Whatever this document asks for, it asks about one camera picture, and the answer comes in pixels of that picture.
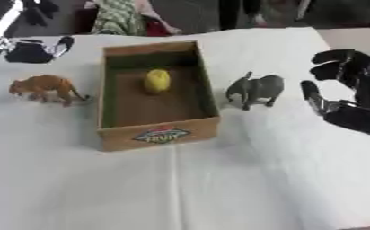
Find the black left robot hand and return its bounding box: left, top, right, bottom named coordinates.
left=3, top=35, right=77, bottom=65

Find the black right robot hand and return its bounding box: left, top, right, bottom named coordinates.
left=299, top=49, right=370, bottom=137

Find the tan cardboard box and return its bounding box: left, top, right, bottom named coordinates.
left=95, top=40, right=223, bottom=153

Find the brown toy lion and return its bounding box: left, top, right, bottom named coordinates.
left=7, top=74, right=93, bottom=108

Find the green white checked cloth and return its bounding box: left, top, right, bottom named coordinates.
left=91, top=0, right=149, bottom=37

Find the grey toy elephant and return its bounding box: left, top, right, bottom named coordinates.
left=224, top=71, right=287, bottom=112

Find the yellow toy lemon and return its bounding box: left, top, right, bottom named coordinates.
left=142, top=68, right=172, bottom=95

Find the red bag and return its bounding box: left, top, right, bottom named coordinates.
left=144, top=18, right=176, bottom=38

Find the person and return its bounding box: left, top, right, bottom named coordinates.
left=216, top=0, right=270, bottom=31

